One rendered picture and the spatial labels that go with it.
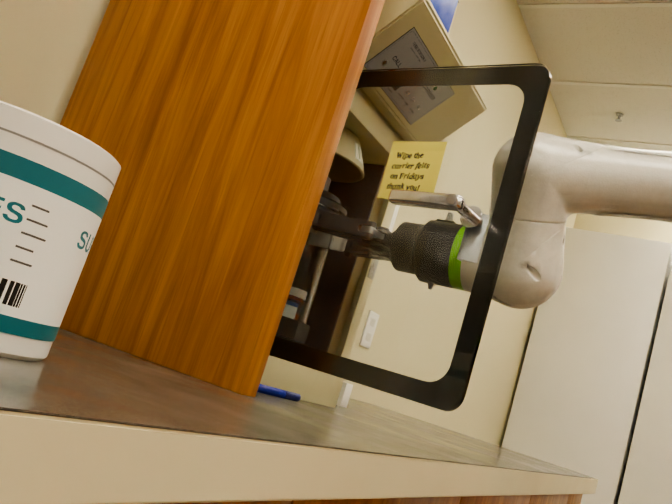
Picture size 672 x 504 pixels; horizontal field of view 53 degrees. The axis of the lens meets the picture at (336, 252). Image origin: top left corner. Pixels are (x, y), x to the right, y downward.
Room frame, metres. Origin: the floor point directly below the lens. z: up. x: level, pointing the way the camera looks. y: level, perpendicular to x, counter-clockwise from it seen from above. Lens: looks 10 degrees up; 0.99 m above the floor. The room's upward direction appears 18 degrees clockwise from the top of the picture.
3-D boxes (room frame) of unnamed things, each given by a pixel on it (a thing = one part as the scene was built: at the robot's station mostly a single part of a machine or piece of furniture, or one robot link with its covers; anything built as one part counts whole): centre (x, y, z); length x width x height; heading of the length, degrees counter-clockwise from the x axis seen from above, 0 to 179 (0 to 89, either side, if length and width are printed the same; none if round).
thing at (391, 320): (0.79, -0.05, 1.19); 0.30 x 0.01 x 0.40; 51
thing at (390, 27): (0.99, -0.04, 1.46); 0.32 x 0.12 x 0.10; 149
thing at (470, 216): (0.72, -0.09, 1.20); 0.10 x 0.05 x 0.03; 51
